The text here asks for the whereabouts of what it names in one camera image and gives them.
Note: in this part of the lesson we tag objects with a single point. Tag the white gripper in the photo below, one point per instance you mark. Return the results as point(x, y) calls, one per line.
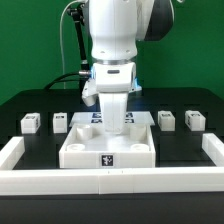
point(113, 109)

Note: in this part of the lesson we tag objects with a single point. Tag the white square tabletop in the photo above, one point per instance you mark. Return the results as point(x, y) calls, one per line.
point(88, 146)

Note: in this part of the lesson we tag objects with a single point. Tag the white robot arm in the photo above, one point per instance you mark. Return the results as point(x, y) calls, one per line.
point(115, 26)

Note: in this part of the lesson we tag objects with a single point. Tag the white U-shaped obstacle fence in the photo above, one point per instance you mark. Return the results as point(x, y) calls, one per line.
point(112, 181)

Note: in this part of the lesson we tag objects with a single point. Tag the white marker base plate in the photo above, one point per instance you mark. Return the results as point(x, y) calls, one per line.
point(95, 117)

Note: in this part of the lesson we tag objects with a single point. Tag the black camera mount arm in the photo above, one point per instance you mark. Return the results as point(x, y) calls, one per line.
point(78, 18)

